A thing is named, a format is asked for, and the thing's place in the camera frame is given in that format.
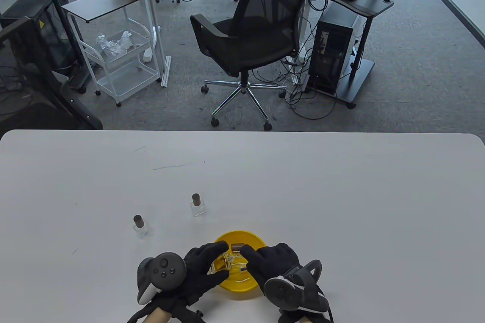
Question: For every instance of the person's left hand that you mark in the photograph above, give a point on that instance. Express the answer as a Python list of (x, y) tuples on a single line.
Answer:
[(204, 273)]

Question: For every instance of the person's right hand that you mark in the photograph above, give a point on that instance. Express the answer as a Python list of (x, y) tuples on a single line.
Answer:
[(273, 262)]

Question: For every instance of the white metal utility cart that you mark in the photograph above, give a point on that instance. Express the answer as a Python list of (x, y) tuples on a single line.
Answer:
[(129, 80)]

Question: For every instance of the black computer tower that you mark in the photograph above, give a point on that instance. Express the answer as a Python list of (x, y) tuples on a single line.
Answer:
[(333, 50)]

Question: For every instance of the brown perfume bottle cap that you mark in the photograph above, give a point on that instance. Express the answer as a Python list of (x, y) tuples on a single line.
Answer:
[(138, 220), (237, 248), (196, 198)]

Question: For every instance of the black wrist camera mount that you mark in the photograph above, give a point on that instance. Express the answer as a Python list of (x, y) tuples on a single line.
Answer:
[(191, 315)]

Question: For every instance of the dark wooden cart top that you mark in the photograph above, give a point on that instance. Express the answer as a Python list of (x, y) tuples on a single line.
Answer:
[(102, 3)]

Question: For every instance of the black stand pole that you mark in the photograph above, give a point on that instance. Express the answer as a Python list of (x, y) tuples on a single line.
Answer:
[(57, 1)]

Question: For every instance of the white metal frame desk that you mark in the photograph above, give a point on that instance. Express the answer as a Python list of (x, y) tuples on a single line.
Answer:
[(152, 16)]

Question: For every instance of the black and white tracking controller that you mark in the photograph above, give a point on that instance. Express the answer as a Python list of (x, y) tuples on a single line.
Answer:
[(166, 270), (282, 292)]

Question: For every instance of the crumpled clear plastic wrap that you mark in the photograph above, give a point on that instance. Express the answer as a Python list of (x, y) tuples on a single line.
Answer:
[(113, 44)]

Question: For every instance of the black mobile computer stand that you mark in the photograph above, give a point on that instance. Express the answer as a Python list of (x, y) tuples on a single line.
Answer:
[(373, 7)]

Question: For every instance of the person's left forearm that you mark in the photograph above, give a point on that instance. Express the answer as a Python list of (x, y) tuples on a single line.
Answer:
[(157, 317)]

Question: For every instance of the black equipment cabinet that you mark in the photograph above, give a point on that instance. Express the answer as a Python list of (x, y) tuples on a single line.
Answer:
[(45, 35)]

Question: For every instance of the yellow bowl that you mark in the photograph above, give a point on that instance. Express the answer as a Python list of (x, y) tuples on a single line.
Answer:
[(237, 236)]

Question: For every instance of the black mesh office chair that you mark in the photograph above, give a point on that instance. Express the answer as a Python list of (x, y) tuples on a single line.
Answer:
[(265, 1)]

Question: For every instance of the large black equipment frame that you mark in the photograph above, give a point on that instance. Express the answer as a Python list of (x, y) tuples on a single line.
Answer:
[(22, 65)]

